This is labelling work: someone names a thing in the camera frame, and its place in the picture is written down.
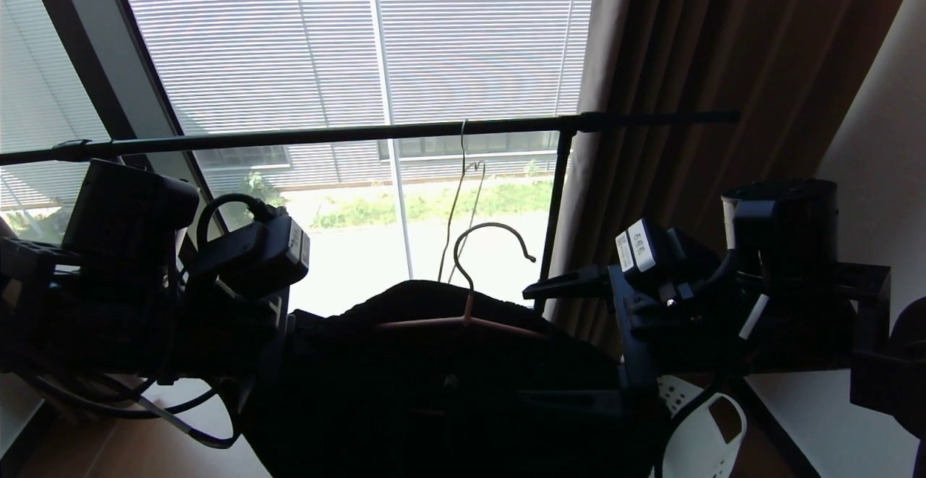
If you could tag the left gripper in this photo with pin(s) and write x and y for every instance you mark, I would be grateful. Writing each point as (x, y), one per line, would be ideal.
(231, 340)

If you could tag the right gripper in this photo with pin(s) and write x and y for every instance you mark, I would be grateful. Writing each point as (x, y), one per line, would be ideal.
(673, 340)

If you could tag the pink clothes hanger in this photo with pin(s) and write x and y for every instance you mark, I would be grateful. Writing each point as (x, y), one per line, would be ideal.
(466, 297)
(463, 174)

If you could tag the black garment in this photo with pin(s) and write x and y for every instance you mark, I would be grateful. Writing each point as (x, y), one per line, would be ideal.
(434, 391)

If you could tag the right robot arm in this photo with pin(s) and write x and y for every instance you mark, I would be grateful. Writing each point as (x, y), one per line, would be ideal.
(788, 232)

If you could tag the white laundry basket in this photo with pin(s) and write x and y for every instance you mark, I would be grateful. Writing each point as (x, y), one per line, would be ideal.
(712, 449)

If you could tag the black clothes rack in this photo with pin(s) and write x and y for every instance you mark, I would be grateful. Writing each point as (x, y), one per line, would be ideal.
(362, 133)

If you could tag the window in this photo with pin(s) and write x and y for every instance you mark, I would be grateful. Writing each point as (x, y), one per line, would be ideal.
(253, 44)

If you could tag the brown curtain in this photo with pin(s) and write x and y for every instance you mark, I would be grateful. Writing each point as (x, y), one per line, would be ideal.
(687, 66)

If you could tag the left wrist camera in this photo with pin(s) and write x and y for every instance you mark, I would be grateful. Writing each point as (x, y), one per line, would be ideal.
(268, 257)

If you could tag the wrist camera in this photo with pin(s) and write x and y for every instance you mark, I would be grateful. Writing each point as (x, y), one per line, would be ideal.
(644, 246)
(268, 257)

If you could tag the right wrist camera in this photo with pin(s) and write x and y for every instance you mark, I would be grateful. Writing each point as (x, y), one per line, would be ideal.
(644, 246)

